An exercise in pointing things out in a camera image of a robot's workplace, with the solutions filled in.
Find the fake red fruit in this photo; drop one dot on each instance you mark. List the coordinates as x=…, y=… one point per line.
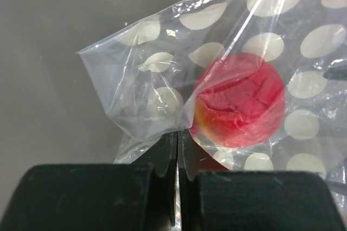
x=240, y=101

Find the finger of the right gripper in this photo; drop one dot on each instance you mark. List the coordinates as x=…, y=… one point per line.
x=339, y=72

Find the polka dot zip top bag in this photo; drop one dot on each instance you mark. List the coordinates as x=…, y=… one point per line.
x=144, y=76

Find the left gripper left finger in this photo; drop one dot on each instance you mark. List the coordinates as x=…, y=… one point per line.
x=136, y=196

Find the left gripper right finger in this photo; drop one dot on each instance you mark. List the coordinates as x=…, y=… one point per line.
x=214, y=198

